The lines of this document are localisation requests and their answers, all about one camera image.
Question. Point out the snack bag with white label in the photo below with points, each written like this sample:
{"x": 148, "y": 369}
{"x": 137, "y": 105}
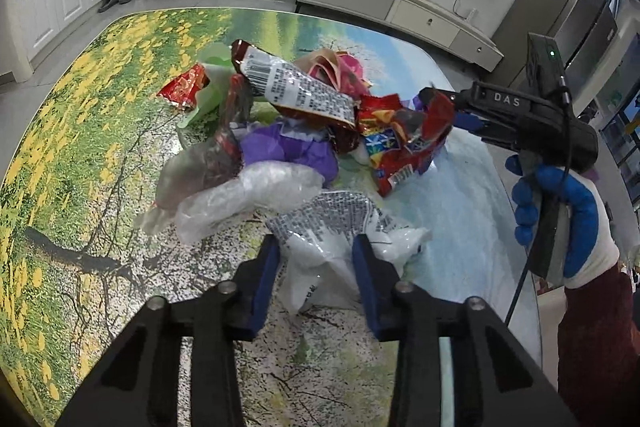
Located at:
{"x": 295, "y": 89}

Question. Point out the dark red clear wrapper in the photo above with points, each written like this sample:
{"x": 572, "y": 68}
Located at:
{"x": 232, "y": 117}

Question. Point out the red snack wrapper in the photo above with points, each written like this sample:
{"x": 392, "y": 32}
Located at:
{"x": 425, "y": 122}

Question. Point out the purple wrapper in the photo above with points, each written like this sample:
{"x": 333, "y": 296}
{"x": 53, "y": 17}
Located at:
{"x": 285, "y": 147}

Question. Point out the clear plastic bag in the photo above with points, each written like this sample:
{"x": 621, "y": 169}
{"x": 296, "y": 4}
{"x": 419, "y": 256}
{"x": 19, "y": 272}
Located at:
{"x": 240, "y": 202}

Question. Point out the green plastic bag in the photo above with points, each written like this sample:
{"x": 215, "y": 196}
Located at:
{"x": 212, "y": 87}

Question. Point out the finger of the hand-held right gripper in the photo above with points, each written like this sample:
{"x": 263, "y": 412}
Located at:
{"x": 467, "y": 122}
{"x": 445, "y": 98}

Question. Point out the grey refrigerator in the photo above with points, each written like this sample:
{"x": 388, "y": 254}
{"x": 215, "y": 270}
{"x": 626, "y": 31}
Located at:
{"x": 565, "y": 7}

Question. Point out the green wall sign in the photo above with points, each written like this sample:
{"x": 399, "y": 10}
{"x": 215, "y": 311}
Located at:
{"x": 615, "y": 99}

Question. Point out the pink wrapper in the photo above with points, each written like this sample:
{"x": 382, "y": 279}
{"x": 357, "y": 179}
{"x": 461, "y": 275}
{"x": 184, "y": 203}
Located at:
{"x": 345, "y": 72}

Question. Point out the red blue snack bag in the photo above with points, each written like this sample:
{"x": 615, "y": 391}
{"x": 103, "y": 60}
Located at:
{"x": 395, "y": 157}

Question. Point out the person's right hand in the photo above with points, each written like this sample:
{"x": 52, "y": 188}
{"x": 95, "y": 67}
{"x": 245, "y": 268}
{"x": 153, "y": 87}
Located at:
{"x": 580, "y": 217}

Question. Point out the small red wrapper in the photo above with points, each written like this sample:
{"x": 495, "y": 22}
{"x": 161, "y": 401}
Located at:
{"x": 182, "y": 87}

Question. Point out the person's right forearm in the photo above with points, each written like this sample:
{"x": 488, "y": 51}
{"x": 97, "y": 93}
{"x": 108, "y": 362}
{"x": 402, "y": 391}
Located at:
{"x": 600, "y": 347}

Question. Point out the grey translucent plastic bag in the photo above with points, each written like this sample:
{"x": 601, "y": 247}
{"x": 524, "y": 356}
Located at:
{"x": 185, "y": 172}

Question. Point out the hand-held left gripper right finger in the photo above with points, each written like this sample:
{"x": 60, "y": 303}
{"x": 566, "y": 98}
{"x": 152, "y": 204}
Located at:
{"x": 367, "y": 287}

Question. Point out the window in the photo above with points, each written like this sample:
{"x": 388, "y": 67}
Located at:
{"x": 622, "y": 132}

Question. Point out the table with meadow print top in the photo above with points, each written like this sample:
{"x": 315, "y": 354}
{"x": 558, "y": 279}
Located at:
{"x": 100, "y": 157}

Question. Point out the white printed plastic bag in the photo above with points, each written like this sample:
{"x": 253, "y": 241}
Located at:
{"x": 320, "y": 257}

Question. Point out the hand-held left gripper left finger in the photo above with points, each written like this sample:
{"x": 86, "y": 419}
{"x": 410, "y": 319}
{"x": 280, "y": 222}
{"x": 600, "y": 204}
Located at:
{"x": 262, "y": 287}

